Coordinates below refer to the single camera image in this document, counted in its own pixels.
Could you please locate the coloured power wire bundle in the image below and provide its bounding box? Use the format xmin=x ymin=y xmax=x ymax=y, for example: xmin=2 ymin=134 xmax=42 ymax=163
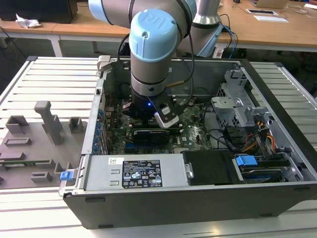
xmin=244 ymin=119 xmax=277 ymax=153

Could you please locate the blue expansion slot clip row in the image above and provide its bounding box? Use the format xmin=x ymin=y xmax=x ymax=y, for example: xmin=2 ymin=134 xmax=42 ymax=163
xmin=92 ymin=95 xmax=109 ymax=155

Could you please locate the green motherboard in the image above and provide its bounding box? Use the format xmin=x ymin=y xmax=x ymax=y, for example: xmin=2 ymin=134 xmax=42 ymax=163
xmin=104 ymin=95 xmax=214 ymax=155

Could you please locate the black box on desk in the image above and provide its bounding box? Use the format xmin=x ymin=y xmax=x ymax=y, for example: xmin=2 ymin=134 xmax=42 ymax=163
xmin=0 ymin=0 xmax=79 ymax=24

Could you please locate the pale blue teach pendant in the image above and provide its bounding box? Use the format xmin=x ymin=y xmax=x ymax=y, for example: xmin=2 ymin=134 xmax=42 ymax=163
xmin=195 ymin=26 xmax=223 ymax=57

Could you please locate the blue cable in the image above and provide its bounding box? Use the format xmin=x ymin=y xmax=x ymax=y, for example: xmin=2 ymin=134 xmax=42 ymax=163
xmin=221 ymin=24 xmax=239 ymax=59

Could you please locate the black open PC case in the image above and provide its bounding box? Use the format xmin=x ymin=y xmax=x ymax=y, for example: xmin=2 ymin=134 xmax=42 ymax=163
xmin=58 ymin=55 xmax=317 ymax=230

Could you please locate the grey power supply unit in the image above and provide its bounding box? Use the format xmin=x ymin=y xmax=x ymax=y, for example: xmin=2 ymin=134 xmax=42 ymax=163
xmin=83 ymin=154 xmax=189 ymax=191

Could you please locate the green RAM stick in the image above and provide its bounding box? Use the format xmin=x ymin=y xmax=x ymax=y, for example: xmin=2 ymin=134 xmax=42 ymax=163
xmin=0 ymin=160 xmax=51 ymax=166

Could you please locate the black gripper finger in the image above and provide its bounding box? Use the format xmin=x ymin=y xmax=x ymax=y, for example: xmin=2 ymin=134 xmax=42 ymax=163
xmin=174 ymin=103 xmax=187 ymax=116
xmin=122 ymin=101 xmax=139 ymax=119

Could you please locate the grey metal drive cage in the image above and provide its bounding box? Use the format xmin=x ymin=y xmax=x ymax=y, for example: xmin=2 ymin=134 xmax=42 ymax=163
xmin=210 ymin=69 xmax=273 ymax=129

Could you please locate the grey parts rack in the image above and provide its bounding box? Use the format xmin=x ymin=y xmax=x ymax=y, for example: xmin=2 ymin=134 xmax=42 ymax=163
xmin=0 ymin=100 xmax=87 ymax=189

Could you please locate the white paper sheet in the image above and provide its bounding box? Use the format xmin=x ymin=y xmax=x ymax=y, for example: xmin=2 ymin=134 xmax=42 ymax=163
xmin=253 ymin=14 xmax=289 ymax=23

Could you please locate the blue disk carrier handle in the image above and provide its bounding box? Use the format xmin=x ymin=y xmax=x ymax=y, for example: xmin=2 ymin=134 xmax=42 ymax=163
xmin=235 ymin=154 xmax=259 ymax=168

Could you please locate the wooden desk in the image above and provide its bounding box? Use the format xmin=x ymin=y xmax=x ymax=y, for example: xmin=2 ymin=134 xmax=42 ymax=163
xmin=0 ymin=0 xmax=317 ymax=53

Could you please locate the hard disk drive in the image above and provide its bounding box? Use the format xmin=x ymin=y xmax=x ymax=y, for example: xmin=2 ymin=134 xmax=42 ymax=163
xmin=239 ymin=165 xmax=285 ymax=183

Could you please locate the grey laptop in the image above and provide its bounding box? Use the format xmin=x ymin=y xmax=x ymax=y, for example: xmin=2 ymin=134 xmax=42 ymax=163
xmin=248 ymin=0 xmax=290 ymax=8

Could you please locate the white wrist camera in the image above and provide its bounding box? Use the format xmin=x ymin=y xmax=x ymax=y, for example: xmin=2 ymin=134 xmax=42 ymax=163
xmin=153 ymin=103 xmax=180 ymax=129

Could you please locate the black graphics card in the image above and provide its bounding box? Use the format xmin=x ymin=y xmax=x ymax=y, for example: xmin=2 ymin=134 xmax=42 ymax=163
xmin=132 ymin=128 xmax=171 ymax=146

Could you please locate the black RAM slot row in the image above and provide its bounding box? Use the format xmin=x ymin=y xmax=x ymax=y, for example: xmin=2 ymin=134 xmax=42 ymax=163
xmin=131 ymin=123 xmax=181 ymax=130

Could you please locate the white desk cable tray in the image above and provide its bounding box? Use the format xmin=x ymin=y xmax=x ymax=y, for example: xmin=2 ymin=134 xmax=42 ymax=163
xmin=246 ymin=8 xmax=277 ymax=16

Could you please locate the crumpled white paper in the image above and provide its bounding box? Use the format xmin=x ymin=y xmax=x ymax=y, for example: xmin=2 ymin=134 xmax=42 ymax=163
xmin=15 ymin=12 xmax=43 ymax=29

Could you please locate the black plastic shroud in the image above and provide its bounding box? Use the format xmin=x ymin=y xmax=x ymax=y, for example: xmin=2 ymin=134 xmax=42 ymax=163
xmin=182 ymin=150 xmax=246 ymax=186

